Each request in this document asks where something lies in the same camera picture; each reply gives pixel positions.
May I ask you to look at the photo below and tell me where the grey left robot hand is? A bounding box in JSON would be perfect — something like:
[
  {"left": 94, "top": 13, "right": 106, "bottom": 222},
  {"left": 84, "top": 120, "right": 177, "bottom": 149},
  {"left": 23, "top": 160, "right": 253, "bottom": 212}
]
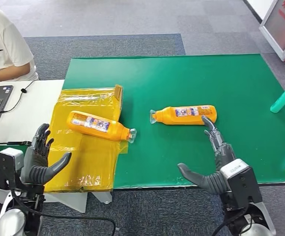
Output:
[{"left": 20, "top": 123, "right": 72, "bottom": 186}]

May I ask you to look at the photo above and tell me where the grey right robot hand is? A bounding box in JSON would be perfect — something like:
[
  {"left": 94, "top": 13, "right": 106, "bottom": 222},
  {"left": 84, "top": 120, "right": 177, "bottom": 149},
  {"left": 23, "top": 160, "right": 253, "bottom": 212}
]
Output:
[{"left": 177, "top": 116, "right": 237, "bottom": 195}]

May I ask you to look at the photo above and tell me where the orange detergent bottle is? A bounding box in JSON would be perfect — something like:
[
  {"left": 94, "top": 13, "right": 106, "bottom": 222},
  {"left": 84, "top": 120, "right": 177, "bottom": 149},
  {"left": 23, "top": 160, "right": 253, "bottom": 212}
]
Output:
[
  {"left": 149, "top": 105, "right": 217, "bottom": 126},
  {"left": 66, "top": 111, "right": 137, "bottom": 144}
]

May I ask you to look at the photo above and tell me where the teal plastic bottle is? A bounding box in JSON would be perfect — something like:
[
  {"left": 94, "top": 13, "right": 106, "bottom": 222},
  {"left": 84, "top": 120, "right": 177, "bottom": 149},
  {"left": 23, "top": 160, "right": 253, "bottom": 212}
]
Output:
[{"left": 270, "top": 81, "right": 285, "bottom": 114}]

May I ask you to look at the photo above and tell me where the yellow film wrapped box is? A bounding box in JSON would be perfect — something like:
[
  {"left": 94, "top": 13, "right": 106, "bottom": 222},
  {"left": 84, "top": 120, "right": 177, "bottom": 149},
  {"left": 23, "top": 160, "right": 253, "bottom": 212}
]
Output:
[{"left": 44, "top": 85, "right": 129, "bottom": 193}]

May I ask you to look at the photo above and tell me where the green table mat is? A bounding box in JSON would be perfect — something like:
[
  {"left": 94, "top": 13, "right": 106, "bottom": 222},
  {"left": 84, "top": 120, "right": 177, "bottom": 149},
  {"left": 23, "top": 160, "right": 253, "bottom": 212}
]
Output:
[{"left": 63, "top": 54, "right": 285, "bottom": 190}]

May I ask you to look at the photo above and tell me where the person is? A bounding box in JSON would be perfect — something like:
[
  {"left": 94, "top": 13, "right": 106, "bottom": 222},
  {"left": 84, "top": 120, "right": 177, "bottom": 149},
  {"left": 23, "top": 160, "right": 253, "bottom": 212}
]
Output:
[{"left": 0, "top": 3, "right": 39, "bottom": 83}]

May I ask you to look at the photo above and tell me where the white framed red sign board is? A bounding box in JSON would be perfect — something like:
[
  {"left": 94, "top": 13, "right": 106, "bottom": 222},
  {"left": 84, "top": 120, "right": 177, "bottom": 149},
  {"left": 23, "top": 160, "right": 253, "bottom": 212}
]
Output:
[{"left": 259, "top": 0, "right": 285, "bottom": 62}]

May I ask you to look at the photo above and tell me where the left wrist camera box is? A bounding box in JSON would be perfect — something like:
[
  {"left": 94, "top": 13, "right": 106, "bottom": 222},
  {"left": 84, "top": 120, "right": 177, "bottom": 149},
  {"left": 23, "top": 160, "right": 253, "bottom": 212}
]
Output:
[{"left": 0, "top": 147, "right": 24, "bottom": 191}]

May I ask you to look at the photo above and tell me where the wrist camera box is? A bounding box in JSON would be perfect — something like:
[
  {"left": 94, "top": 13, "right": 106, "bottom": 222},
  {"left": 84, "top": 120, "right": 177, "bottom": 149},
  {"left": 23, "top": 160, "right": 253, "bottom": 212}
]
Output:
[
  {"left": 0, "top": 147, "right": 24, "bottom": 191},
  {"left": 219, "top": 158, "right": 263, "bottom": 209}
]

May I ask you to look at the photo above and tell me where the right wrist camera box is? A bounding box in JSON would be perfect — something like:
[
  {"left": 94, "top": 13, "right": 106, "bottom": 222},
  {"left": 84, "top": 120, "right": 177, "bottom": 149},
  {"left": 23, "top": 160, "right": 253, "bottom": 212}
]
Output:
[{"left": 219, "top": 158, "right": 263, "bottom": 209}]

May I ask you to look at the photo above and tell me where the white table leg bracket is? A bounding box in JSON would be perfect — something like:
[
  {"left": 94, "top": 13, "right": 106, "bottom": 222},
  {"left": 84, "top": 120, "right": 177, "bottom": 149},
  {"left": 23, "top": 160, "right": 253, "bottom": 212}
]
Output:
[{"left": 44, "top": 191, "right": 113, "bottom": 214}]

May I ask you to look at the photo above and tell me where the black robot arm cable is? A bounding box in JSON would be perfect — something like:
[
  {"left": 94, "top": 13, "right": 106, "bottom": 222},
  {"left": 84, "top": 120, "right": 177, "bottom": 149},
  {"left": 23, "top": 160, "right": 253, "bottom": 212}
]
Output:
[{"left": 11, "top": 189, "right": 117, "bottom": 236}]

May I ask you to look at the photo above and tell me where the black cable with small puck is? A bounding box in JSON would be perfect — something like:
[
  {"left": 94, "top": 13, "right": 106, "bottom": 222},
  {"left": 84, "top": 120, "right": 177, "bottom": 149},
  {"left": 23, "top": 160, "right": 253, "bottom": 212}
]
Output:
[{"left": 0, "top": 80, "right": 36, "bottom": 114}]

